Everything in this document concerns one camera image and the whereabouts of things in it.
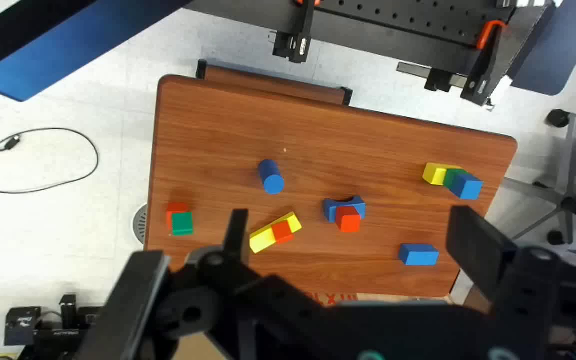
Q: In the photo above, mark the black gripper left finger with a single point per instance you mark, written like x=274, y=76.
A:
x=235, y=232

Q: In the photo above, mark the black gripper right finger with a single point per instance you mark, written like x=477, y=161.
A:
x=478, y=246

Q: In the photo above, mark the green block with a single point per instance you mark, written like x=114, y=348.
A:
x=183, y=224

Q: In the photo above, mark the blue cylinder block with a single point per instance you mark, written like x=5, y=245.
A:
x=270, y=179

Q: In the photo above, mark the long yellow block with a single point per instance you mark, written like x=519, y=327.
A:
x=261, y=241

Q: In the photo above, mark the blue rectangular block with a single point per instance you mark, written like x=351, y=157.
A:
x=418, y=254

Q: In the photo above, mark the blue cube block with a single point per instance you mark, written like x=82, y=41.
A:
x=467, y=187

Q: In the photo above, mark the yellow rectangular block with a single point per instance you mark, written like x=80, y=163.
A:
x=432, y=174

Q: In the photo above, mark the blue arch block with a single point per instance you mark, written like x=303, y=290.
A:
x=331, y=209

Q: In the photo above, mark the grey round floor plate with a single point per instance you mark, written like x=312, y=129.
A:
x=140, y=222

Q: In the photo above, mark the grey office chair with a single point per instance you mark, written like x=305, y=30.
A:
x=571, y=200

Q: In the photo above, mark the wooden lower table shelf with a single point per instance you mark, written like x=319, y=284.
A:
x=268, y=87

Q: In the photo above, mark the silver metal bar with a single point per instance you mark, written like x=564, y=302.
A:
x=412, y=68

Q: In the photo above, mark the black stand base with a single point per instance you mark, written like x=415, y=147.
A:
x=25, y=322

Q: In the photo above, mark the black perforated breadboard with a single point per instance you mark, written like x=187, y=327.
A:
x=395, y=21

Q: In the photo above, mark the blue flat panel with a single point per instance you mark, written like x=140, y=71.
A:
x=69, y=47

